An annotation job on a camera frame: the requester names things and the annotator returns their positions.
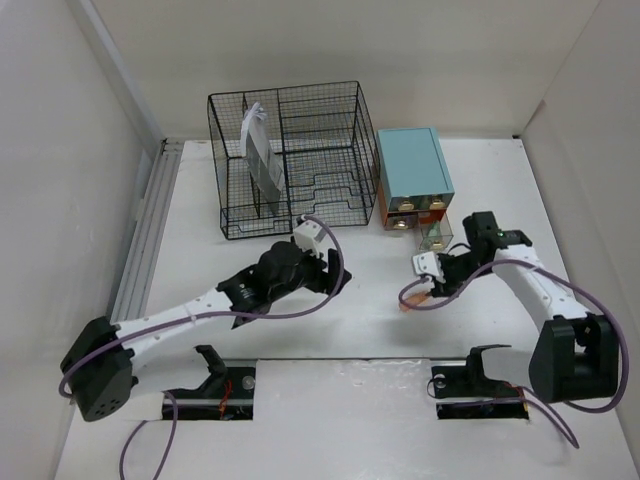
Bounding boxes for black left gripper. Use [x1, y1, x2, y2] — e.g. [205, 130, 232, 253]
[269, 241, 348, 302]

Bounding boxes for black wire mesh desk organizer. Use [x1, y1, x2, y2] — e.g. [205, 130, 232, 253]
[207, 81, 380, 240]

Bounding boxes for aluminium rail frame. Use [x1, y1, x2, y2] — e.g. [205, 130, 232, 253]
[106, 138, 185, 323]

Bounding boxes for orange correction tape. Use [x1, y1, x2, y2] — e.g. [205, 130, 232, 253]
[399, 291, 431, 312]

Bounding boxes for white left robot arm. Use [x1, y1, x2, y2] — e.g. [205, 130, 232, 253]
[58, 241, 352, 422]

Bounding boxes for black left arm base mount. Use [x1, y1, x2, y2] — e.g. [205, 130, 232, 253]
[171, 345, 257, 421]

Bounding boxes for blue orange drawer box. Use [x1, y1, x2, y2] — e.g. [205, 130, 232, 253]
[376, 127, 455, 230]

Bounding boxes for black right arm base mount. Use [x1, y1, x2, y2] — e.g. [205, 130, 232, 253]
[427, 344, 529, 420]

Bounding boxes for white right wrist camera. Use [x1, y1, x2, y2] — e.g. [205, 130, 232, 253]
[411, 251, 443, 278]

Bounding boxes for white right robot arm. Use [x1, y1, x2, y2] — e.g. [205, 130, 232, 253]
[414, 211, 630, 411]

